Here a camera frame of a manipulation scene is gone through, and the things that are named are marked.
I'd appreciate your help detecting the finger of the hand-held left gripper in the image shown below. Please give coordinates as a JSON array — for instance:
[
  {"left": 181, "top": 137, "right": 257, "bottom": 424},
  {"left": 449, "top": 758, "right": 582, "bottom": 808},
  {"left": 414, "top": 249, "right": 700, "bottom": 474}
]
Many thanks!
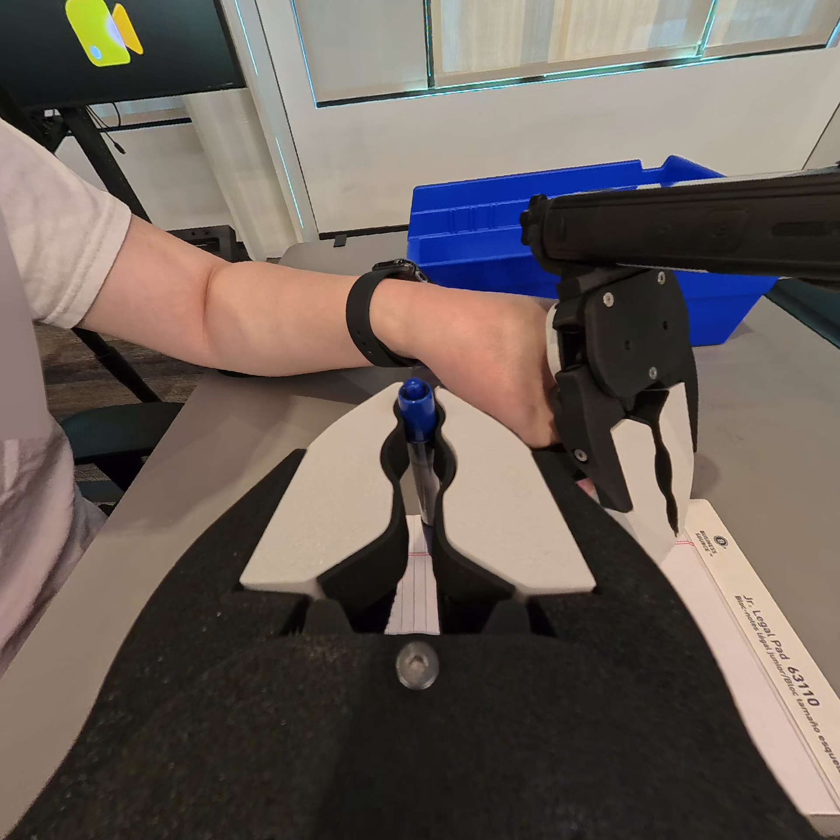
[
  {"left": 656, "top": 381, "right": 700, "bottom": 534},
  {"left": 594, "top": 415, "right": 680, "bottom": 565}
]

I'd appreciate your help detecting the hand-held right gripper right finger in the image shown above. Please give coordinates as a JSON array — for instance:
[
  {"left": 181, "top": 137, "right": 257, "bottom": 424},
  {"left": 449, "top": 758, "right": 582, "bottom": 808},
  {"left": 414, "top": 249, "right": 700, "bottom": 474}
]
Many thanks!
[{"left": 432, "top": 387, "right": 597, "bottom": 636}]

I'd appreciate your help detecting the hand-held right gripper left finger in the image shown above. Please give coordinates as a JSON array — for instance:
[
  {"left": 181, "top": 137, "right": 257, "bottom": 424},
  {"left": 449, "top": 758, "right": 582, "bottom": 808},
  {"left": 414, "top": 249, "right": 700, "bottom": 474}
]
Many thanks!
[{"left": 239, "top": 386, "right": 406, "bottom": 635}]

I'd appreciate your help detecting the blue pen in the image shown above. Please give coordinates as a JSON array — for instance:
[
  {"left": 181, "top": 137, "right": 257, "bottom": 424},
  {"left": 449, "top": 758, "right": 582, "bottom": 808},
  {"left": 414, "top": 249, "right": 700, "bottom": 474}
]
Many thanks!
[{"left": 395, "top": 378, "right": 439, "bottom": 527}]

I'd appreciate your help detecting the white lined notepad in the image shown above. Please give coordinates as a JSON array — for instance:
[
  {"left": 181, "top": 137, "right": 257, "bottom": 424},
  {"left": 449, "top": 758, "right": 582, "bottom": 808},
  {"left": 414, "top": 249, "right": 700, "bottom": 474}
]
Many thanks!
[{"left": 384, "top": 497, "right": 840, "bottom": 838}]

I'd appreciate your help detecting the person's left forearm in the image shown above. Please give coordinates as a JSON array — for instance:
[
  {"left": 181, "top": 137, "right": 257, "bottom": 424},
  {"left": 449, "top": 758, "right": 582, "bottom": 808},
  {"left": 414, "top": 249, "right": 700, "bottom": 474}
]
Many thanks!
[{"left": 71, "top": 213, "right": 361, "bottom": 379}]

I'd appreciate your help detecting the person's left hand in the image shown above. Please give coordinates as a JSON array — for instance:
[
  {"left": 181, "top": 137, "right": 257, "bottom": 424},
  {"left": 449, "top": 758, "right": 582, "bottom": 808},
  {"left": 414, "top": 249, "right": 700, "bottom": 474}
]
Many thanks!
[{"left": 420, "top": 287, "right": 599, "bottom": 501}]

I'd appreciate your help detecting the blue plastic bin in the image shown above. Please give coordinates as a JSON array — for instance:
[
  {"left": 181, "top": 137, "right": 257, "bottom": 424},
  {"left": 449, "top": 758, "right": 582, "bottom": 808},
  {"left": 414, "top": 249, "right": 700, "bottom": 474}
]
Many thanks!
[{"left": 405, "top": 155, "right": 779, "bottom": 347}]

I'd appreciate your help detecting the black wristwatch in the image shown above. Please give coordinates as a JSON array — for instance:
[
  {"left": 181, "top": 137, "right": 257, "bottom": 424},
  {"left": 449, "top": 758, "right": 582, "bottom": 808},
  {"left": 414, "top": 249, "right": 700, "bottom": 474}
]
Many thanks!
[{"left": 345, "top": 259, "right": 431, "bottom": 369}]

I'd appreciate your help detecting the window with blinds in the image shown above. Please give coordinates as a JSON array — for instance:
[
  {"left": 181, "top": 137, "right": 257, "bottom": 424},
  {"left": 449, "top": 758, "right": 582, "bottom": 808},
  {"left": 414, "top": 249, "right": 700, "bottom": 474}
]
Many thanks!
[{"left": 289, "top": 0, "right": 840, "bottom": 110}]

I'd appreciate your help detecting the dark chair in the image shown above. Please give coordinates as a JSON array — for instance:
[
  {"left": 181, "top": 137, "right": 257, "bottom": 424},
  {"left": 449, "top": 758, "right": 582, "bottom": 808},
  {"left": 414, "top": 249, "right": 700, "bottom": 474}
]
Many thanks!
[{"left": 62, "top": 401, "right": 185, "bottom": 508}]

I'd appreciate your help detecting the person's white t-shirt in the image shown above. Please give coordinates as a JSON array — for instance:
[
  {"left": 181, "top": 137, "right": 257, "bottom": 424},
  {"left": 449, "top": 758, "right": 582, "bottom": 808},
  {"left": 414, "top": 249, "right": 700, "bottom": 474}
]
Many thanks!
[{"left": 0, "top": 117, "right": 133, "bottom": 678}]

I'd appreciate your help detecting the black monitor stand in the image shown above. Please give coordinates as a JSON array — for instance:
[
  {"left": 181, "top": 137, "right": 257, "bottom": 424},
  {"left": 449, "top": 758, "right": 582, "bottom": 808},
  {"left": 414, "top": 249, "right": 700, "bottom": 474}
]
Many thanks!
[{"left": 0, "top": 85, "right": 248, "bottom": 403}]

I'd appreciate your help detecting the black monitor screen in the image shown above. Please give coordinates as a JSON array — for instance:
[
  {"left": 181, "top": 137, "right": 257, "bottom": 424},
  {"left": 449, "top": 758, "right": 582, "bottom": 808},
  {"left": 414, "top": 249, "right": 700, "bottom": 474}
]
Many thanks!
[{"left": 0, "top": 0, "right": 248, "bottom": 110}]

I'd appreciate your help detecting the black cable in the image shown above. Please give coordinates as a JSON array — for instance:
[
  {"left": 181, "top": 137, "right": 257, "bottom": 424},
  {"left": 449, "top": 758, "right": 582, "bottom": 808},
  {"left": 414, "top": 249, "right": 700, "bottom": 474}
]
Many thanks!
[{"left": 91, "top": 101, "right": 127, "bottom": 157}]

